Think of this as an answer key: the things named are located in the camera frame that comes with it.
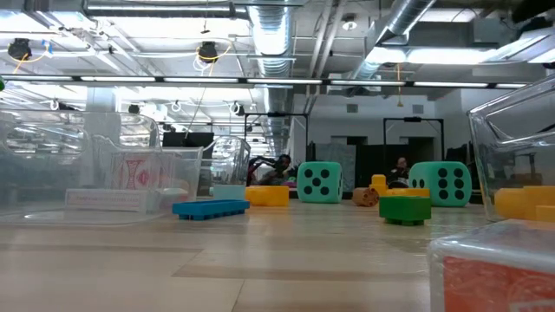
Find brown wooden cylinder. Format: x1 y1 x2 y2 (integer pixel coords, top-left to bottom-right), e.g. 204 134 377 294
351 186 382 208

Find long ceiling light strip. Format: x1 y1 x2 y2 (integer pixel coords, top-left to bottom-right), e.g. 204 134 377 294
0 75 526 89

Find pink playing card deck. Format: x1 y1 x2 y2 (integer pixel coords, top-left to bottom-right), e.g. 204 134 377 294
63 187 153 213

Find small yellow single-stud block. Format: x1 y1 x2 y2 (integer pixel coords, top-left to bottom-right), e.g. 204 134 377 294
370 173 389 196

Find teal foam die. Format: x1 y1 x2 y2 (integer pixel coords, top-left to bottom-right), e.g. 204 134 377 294
297 161 344 205
408 160 473 208

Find silver spiral air duct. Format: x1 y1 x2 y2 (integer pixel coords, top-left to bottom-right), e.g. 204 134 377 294
245 0 297 168
346 0 437 88

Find tall clear plastic container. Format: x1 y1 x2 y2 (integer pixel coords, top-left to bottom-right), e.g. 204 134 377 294
0 110 206 226

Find clear rounded plastic bin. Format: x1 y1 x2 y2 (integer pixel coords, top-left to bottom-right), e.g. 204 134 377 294
467 73 555 223

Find yellow stepped building block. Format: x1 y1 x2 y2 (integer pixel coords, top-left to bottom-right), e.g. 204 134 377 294
245 185 291 208
385 186 432 198

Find pale teal small block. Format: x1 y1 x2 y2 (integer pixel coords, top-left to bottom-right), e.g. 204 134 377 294
211 185 247 201

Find small dark green brick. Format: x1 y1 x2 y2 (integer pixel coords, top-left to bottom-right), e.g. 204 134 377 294
378 195 433 227

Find large yellow building block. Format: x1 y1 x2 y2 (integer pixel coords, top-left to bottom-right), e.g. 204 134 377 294
522 185 555 223

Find red patterned card deck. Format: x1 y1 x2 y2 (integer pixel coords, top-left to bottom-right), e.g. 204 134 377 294
109 151 165 192

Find black wall monitor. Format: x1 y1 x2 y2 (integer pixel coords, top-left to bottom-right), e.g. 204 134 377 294
162 131 215 148

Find orange playing card deck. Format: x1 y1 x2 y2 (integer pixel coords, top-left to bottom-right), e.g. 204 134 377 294
427 218 555 312

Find blue long brick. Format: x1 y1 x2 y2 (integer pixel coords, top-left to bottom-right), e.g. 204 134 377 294
172 198 251 222

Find person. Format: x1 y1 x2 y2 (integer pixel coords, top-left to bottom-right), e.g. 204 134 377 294
247 153 299 188
388 156 413 188

